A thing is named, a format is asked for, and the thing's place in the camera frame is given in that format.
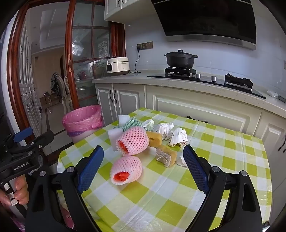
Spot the white base cabinet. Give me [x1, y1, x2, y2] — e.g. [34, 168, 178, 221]
[95, 81, 286, 179]

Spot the wooden door frame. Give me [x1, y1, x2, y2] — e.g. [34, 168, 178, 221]
[6, 3, 36, 136]

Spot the white chair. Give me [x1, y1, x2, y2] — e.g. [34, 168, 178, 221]
[60, 75, 72, 114]

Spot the white upper cabinet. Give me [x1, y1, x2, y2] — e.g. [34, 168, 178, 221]
[104, 0, 154, 23]

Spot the small pink foam net sleeve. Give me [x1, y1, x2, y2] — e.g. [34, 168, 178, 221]
[110, 156, 143, 185]

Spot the yellow sponge with grey scourer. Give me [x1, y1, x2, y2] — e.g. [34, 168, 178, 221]
[155, 145, 177, 168]

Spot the green wavy cleaning cloth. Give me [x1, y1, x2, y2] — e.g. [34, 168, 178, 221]
[113, 118, 142, 132]

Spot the printed white paper cup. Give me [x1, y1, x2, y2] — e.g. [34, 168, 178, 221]
[167, 128, 189, 148]

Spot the person's left hand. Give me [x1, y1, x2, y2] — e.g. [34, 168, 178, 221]
[0, 174, 30, 207]

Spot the black power cable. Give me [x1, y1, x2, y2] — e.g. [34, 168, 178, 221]
[129, 49, 142, 74]

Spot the crumpled white tissue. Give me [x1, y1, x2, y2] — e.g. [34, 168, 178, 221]
[153, 122, 175, 140]

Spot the gold wall outlet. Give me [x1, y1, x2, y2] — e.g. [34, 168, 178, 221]
[137, 41, 154, 50]

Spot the green checked tablecloth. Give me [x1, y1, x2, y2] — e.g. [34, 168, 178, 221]
[57, 108, 272, 232]

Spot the wooden glass sliding door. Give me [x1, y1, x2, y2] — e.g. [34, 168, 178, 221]
[65, 0, 125, 110]

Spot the black range hood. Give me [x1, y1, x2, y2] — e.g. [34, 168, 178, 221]
[151, 0, 257, 51]

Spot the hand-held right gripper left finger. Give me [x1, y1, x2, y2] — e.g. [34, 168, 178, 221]
[26, 145, 104, 232]

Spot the white rice cooker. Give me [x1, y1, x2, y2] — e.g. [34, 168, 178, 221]
[106, 57, 130, 77]

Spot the large pink foam net sleeve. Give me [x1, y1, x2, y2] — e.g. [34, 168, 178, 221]
[115, 127, 150, 156]

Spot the crumpled white green paper cup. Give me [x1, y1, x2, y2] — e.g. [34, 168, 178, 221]
[141, 119, 155, 132]

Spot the cardboard box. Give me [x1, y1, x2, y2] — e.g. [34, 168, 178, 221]
[40, 92, 61, 107]

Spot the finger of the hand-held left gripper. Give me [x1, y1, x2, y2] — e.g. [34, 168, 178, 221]
[13, 131, 54, 157]
[4, 128, 33, 148]

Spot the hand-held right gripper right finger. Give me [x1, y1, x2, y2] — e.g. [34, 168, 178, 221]
[183, 145, 262, 232]

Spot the black cooking pot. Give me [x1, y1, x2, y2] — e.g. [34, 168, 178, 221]
[165, 49, 198, 68]

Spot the bin with pink bag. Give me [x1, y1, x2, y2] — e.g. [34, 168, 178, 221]
[62, 105, 104, 143]

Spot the black gas stove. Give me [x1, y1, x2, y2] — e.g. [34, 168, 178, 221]
[147, 66, 266, 99]

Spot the white hall cabinet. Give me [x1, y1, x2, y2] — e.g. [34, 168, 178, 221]
[19, 27, 43, 136]

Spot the thin black cable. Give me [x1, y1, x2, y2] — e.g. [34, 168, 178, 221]
[186, 115, 208, 123]

